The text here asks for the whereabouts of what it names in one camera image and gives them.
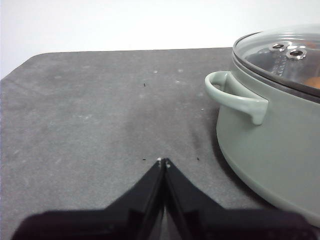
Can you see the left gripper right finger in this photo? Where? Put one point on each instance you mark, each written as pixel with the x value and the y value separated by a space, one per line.
pixel 212 225

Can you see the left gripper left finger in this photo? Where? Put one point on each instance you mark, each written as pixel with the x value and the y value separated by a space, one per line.
pixel 120 222

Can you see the green electric cooking pot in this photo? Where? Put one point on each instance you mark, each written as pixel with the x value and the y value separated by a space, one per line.
pixel 275 150

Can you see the glass lid with green knob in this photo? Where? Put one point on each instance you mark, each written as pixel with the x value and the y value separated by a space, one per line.
pixel 282 57

